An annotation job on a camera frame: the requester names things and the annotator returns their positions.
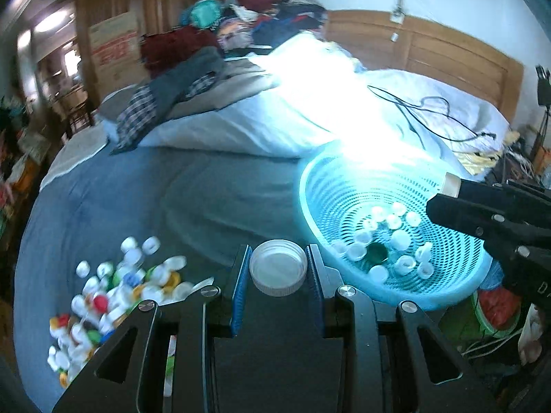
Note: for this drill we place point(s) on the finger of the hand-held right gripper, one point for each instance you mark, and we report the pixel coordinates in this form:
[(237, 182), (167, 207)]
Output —
[(508, 191), (465, 217)]

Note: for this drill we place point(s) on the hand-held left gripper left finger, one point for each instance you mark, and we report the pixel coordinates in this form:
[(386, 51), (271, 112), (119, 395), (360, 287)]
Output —
[(241, 288)]

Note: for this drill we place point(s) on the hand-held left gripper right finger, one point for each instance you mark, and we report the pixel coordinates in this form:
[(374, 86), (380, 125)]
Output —
[(315, 288)]

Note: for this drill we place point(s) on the beige bottle cap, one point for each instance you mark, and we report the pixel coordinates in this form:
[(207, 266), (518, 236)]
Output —
[(450, 183)]

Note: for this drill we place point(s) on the wide white ribbed cap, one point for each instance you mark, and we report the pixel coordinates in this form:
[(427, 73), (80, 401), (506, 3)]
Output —
[(278, 269)]

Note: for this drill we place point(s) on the heap of sorted white caps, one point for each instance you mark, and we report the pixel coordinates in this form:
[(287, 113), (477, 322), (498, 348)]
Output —
[(400, 238)]

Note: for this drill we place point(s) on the dark green bottle cap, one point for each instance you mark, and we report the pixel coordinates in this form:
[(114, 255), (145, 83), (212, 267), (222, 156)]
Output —
[(376, 253)]

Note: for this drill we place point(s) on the blue perforated plastic basket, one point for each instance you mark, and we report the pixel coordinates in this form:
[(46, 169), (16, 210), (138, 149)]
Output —
[(327, 189)]

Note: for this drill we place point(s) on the pile of mixed-colour bottle caps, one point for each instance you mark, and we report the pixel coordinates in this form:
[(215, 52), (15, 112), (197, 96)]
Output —
[(125, 284)]

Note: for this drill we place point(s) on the yellow cloth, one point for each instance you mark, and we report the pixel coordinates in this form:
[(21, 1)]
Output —
[(486, 155)]

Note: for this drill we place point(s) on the red and green round object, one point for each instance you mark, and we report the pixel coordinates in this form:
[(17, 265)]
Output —
[(499, 312)]

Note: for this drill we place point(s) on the white plastic bag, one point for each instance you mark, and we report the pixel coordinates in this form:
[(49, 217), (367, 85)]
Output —
[(530, 335)]

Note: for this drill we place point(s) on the black tripod stand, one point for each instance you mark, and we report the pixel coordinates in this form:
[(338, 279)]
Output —
[(543, 90)]

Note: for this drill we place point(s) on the blue-grey bed blanket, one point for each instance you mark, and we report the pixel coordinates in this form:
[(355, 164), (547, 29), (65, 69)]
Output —
[(150, 206)]

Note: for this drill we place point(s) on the wooden headboard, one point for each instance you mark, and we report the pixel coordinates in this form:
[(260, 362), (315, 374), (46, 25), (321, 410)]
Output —
[(452, 56)]

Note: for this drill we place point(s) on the white duvet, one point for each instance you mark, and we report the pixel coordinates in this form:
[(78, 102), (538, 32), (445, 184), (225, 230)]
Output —
[(241, 124)]

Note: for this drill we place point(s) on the beige sheet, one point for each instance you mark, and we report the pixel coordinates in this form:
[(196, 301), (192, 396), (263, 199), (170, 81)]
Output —
[(232, 90)]

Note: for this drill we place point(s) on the plaid shirt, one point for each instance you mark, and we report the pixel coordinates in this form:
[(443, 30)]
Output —
[(137, 112)]

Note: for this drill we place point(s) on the white lace cloth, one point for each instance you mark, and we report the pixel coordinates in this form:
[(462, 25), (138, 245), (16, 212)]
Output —
[(73, 155)]

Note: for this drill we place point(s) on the grey garment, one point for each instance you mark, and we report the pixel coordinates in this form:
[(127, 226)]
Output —
[(185, 75)]

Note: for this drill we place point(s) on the wooden chair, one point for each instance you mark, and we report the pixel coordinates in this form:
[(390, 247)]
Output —
[(77, 112)]

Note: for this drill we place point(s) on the dark red garment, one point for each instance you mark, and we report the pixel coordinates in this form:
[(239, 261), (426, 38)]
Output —
[(172, 45)]

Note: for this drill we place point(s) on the cardboard box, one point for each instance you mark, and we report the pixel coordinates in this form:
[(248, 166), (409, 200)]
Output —
[(114, 47)]

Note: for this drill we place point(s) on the small white wall switch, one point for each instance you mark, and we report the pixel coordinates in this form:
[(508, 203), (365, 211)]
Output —
[(393, 37)]

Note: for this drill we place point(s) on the white wall socket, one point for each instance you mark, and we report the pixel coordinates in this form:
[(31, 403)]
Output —
[(397, 16)]

